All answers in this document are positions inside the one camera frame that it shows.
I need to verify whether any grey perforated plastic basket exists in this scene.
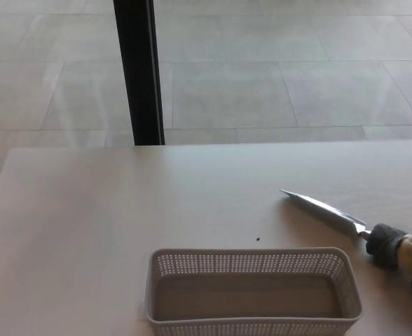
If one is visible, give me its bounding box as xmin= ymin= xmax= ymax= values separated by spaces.
xmin=143 ymin=246 xmax=364 ymax=336

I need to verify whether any black vertical post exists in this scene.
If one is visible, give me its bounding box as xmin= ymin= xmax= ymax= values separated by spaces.
xmin=112 ymin=0 xmax=167 ymax=146

